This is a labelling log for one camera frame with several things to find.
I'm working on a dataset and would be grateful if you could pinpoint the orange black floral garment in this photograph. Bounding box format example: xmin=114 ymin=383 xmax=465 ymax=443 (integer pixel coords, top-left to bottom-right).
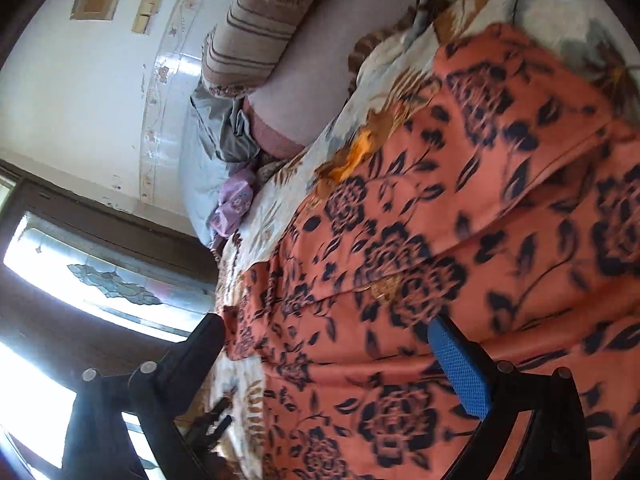
xmin=224 ymin=24 xmax=639 ymax=479

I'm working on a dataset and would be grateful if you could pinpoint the stained glass window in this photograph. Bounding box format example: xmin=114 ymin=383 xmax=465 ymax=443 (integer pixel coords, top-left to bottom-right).
xmin=1 ymin=176 xmax=217 ymax=477

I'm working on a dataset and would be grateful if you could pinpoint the purple floral small garment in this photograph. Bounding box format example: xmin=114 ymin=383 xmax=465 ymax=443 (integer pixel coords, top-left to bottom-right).
xmin=207 ymin=168 xmax=256 ymax=252

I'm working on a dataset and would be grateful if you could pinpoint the grey-blue pillow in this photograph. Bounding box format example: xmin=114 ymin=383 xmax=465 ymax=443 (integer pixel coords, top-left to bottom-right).
xmin=179 ymin=82 xmax=260 ymax=246

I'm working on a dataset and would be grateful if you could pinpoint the striped floral bolster pillow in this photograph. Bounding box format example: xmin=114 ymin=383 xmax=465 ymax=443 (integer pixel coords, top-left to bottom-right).
xmin=201 ymin=0 xmax=314 ymax=99

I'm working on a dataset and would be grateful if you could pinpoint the mauve bed sheet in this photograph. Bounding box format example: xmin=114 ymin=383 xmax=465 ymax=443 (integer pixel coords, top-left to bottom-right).
xmin=245 ymin=0 xmax=416 ymax=159

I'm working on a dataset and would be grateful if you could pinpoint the cream leaf-pattern quilted blanket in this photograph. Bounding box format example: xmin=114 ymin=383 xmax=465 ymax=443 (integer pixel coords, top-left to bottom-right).
xmin=213 ymin=0 xmax=639 ymax=479

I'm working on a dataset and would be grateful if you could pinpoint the beige wall switch plate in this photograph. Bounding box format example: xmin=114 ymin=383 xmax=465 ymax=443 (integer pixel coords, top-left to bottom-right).
xmin=131 ymin=0 xmax=163 ymax=35

